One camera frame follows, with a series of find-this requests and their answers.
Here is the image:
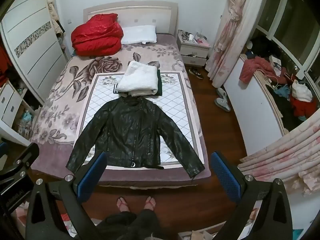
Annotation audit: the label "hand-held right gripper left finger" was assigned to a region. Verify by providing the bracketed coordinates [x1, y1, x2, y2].
[25, 151, 108, 240]

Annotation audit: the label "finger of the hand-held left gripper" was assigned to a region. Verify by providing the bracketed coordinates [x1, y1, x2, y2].
[0, 142, 40, 196]

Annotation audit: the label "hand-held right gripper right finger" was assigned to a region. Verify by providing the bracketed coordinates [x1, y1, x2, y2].
[211, 151, 294, 240]

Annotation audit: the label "black leather jacket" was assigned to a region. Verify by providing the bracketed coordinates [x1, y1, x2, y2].
[65, 96, 205, 179]

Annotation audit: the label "red hanging clothes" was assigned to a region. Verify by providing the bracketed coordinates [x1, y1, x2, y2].
[0, 46, 11, 87]

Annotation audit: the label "black clothes pile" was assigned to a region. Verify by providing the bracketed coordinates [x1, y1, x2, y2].
[250, 37, 271, 58]

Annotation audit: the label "beige hanging clothes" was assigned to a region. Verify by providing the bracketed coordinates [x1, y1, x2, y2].
[47, 0, 63, 36]

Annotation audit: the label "person's left foot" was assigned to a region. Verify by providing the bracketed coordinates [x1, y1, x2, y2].
[117, 197, 130, 213]

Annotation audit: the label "person's foot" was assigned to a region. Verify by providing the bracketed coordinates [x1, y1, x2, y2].
[142, 196, 156, 212]
[117, 197, 130, 213]

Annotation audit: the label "teal cloth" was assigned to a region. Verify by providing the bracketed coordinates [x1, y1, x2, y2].
[21, 111, 35, 122]

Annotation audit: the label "white drawer cabinet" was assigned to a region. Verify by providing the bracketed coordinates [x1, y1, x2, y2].
[0, 80, 32, 145]

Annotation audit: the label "person's black pants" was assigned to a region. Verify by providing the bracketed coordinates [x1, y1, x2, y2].
[96, 209, 160, 240]

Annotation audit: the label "pink floral curtain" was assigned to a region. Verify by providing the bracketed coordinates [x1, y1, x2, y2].
[205, 0, 268, 88]
[237, 121, 320, 198]

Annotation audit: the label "person's right foot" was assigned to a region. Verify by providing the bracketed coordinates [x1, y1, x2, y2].
[142, 196, 156, 212]

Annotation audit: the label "white quilted mat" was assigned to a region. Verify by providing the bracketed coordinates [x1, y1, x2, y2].
[74, 71, 200, 169]

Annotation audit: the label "floral mauve blanket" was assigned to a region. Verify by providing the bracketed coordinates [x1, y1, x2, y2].
[30, 34, 209, 183]

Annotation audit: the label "red cloth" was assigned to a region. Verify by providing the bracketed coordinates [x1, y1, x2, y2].
[290, 97, 317, 120]

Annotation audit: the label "blue cloth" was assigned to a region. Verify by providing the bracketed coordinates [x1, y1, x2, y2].
[276, 85, 292, 98]

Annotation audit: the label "black sneaker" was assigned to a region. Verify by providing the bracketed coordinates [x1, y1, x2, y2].
[189, 67, 203, 79]

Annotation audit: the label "white folded garment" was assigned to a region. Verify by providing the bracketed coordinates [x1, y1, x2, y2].
[117, 60, 159, 97]

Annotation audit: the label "dark green folded garment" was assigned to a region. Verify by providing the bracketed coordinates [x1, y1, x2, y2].
[114, 69, 163, 97]

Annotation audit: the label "pink red jacket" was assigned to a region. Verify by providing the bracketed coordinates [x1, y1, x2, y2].
[239, 56, 277, 82]

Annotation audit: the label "white bag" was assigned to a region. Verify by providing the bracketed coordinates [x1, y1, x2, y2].
[291, 79, 313, 102]

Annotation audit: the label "white wardrobe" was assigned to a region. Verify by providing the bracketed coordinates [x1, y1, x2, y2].
[0, 0, 69, 105]

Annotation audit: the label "white nightstand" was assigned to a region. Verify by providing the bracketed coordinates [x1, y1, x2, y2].
[176, 29, 210, 67]

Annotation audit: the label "red duvet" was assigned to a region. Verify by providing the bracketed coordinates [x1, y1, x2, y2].
[71, 13, 124, 57]

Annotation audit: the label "white pillow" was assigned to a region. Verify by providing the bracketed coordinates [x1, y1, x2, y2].
[121, 25, 157, 44]

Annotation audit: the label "window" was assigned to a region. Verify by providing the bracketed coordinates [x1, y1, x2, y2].
[257, 0, 320, 80]

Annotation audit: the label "bed with beige headboard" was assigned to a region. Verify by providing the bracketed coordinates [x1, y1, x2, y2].
[30, 1, 209, 188]

